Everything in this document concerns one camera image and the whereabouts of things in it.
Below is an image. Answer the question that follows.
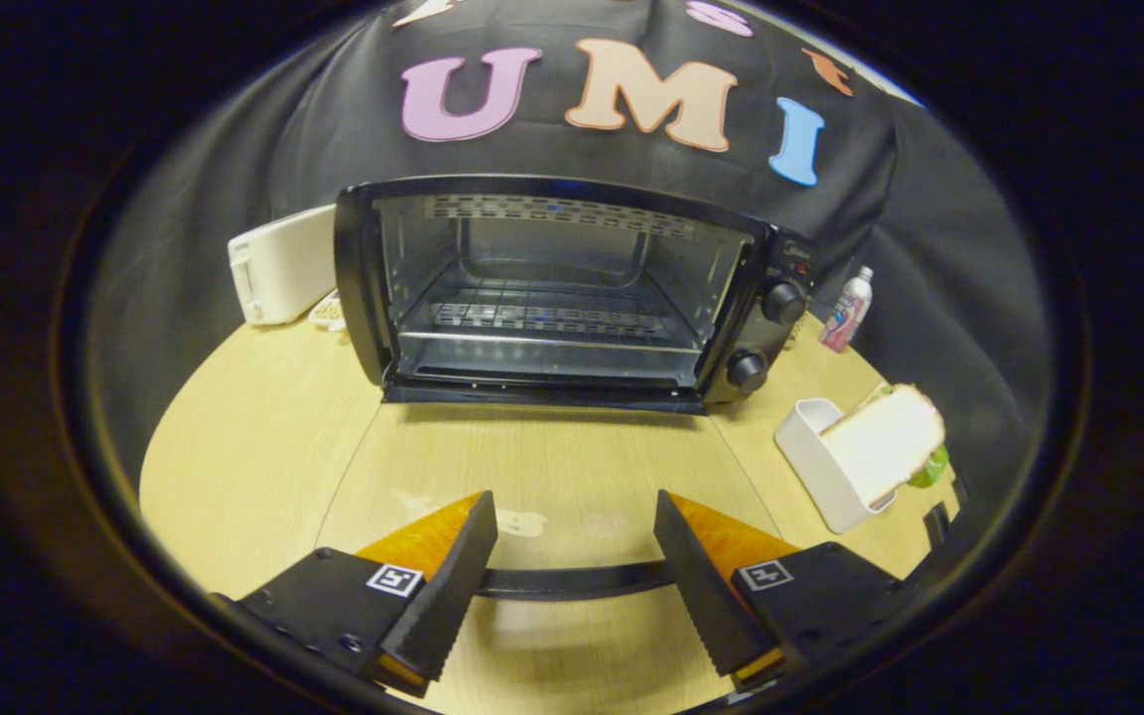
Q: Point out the white bread lettuce sandwich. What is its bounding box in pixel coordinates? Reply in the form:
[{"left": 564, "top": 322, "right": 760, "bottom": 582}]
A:
[{"left": 819, "top": 383, "right": 951, "bottom": 499}]

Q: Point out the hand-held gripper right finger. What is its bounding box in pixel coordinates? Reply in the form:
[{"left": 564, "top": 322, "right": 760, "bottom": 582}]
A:
[{"left": 652, "top": 489, "right": 930, "bottom": 695}]

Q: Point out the metal oven rack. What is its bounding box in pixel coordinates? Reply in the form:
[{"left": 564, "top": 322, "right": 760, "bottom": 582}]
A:
[{"left": 401, "top": 283, "right": 702, "bottom": 351}]

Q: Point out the white rectangular holder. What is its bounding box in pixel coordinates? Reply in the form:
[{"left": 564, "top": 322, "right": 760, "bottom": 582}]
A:
[{"left": 774, "top": 397, "right": 899, "bottom": 535}]

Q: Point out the white pink labelled bottle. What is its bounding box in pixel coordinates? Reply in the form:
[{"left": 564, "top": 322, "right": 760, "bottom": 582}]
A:
[{"left": 819, "top": 265, "right": 875, "bottom": 355}]

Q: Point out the small white gridded object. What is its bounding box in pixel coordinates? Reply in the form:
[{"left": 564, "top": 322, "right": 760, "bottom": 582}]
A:
[{"left": 309, "top": 291, "right": 349, "bottom": 334}]

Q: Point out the small black bracket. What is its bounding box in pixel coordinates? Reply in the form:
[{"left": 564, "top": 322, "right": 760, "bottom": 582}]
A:
[{"left": 922, "top": 477, "right": 970, "bottom": 549}]

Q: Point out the black toaster oven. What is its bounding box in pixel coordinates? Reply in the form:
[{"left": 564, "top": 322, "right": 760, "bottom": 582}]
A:
[{"left": 317, "top": 175, "right": 821, "bottom": 603}]

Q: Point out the white plastic box appliance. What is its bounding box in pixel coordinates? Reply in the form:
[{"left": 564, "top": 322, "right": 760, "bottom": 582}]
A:
[{"left": 227, "top": 204, "right": 338, "bottom": 327}]

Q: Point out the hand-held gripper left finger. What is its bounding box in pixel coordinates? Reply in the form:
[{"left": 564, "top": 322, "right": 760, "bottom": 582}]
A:
[{"left": 208, "top": 490, "right": 500, "bottom": 699}]

